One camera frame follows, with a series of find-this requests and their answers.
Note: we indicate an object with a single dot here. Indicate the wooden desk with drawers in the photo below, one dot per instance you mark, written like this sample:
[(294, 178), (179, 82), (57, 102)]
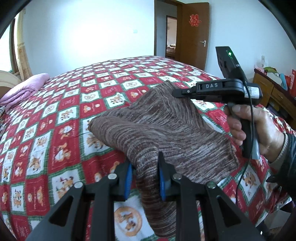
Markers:
[(275, 98)]

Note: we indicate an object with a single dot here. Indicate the red checkered cartoon bedspread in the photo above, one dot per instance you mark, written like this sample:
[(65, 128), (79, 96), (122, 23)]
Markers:
[(46, 146)]

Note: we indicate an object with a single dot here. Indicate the brown wooden door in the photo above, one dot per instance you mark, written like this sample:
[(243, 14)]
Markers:
[(192, 42)]

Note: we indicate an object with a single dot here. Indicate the clutter on desk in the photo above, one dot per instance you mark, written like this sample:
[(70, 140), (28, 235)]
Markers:
[(287, 82)]

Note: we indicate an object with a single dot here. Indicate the window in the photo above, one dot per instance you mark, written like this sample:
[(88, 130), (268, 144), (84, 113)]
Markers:
[(8, 50)]

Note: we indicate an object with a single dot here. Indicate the yellow curtain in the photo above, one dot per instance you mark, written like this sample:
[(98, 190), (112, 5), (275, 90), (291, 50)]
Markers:
[(22, 61)]

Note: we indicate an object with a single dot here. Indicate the striped pillow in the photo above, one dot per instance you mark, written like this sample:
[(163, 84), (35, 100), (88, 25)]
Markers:
[(2, 110)]

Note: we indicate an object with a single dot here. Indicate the cream wooden headboard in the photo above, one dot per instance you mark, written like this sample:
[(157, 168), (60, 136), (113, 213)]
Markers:
[(7, 82)]

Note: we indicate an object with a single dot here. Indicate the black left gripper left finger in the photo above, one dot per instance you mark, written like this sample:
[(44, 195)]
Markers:
[(67, 219)]

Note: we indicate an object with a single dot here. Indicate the person's right forearm dark sleeve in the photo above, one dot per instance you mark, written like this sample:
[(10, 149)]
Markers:
[(285, 167)]

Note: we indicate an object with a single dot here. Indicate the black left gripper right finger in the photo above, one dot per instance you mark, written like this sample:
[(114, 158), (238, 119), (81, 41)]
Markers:
[(222, 219)]

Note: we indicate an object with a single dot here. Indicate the folded pink blanket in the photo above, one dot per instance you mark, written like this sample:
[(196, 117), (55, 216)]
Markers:
[(24, 90)]

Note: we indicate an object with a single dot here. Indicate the person's right hand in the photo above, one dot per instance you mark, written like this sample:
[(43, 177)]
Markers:
[(272, 142)]

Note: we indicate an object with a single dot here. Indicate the red paper door decoration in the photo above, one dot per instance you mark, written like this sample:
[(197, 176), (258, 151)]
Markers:
[(194, 20)]

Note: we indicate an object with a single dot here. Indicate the brown striped knit sweater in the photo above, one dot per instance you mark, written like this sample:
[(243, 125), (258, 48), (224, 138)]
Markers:
[(160, 123)]

